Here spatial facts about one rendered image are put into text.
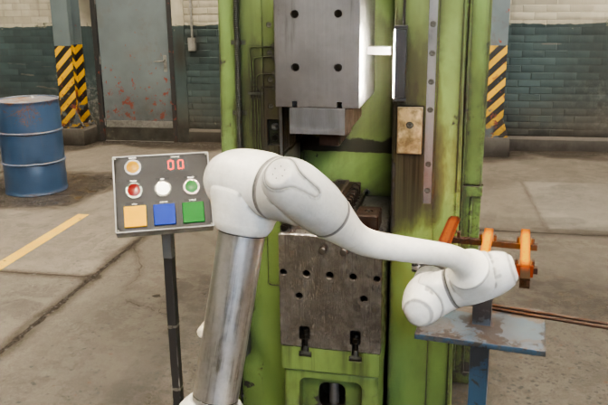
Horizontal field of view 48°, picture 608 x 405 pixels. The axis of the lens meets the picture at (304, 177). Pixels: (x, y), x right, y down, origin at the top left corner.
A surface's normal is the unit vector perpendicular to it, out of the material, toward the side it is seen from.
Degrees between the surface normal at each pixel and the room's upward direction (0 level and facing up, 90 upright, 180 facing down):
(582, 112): 91
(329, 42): 90
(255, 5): 90
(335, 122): 90
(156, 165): 60
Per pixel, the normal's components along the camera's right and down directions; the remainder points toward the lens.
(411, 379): -0.22, 0.25
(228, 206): -0.56, 0.13
